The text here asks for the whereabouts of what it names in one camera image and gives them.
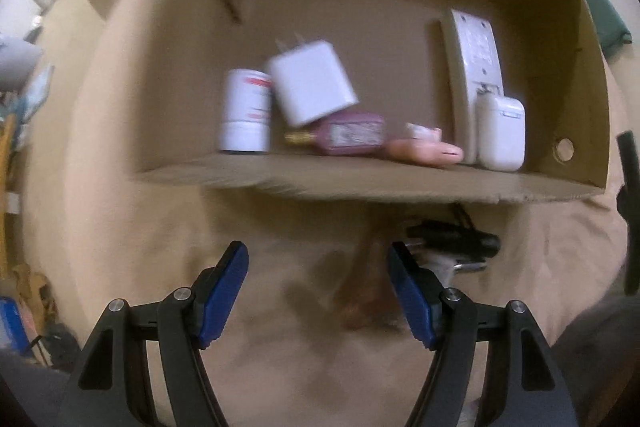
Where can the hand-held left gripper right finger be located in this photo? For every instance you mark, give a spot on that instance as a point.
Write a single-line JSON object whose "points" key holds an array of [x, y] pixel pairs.
{"points": [[412, 297]]}

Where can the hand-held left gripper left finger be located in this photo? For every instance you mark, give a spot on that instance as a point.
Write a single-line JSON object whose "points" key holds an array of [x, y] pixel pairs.
{"points": [[225, 297]]}

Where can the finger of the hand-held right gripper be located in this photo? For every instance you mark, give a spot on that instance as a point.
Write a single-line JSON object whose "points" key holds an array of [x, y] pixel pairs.
{"points": [[631, 232]]}

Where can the black clip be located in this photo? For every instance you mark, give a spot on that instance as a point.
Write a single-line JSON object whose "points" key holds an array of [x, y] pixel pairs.
{"points": [[450, 239]]}

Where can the pink rounded toy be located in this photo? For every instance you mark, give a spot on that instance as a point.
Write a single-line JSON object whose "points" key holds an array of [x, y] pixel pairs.
{"points": [[425, 152]]}

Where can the white earbuds case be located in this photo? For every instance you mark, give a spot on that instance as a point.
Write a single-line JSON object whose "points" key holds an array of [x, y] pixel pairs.
{"points": [[500, 132]]}

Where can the small pink perfume bottle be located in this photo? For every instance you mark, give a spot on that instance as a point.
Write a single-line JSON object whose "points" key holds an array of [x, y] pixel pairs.
{"points": [[350, 134]]}

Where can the white bottle with red label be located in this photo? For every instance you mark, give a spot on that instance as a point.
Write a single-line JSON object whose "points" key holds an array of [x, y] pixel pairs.
{"points": [[242, 107]]}

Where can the white charger plug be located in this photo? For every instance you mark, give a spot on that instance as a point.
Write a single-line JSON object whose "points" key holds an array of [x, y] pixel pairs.
{"points": [[310, 82]]}

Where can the white remote control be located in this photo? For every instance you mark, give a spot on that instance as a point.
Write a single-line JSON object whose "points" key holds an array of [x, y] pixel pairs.
{"points": [[470, 57]]}

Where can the cardboard box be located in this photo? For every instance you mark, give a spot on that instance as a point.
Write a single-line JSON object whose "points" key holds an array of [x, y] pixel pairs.
{"points": [[380, 7]]}

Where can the blue box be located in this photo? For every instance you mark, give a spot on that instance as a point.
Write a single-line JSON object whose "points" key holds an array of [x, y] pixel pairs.
{"points": [[10, 322]]}

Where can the yellow wooden rack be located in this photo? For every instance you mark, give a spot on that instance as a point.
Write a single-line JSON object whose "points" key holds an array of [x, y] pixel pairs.
{"points": [[10, 167]]}

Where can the grey plastic bag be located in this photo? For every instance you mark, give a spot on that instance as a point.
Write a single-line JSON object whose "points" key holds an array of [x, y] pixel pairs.
{"points": [[15, 62]]}

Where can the white floor cabinet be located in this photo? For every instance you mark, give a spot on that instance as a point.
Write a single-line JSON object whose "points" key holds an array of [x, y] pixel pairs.
{"points": [[20, 7]]}

